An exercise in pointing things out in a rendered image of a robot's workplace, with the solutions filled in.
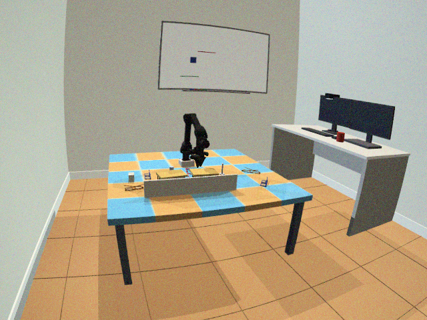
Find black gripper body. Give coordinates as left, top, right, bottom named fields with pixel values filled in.
left=189, top=146, right=209, bottom=160

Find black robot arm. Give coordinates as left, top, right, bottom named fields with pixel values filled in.
left=179, top=113, right=209, bottom=161

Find white rectangular panel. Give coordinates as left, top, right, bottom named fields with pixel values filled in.
left=144, top=174, right=238, bottom=198

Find brown glasses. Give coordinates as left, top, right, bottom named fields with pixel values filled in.
left=124, top=185, right=143, bottom=191

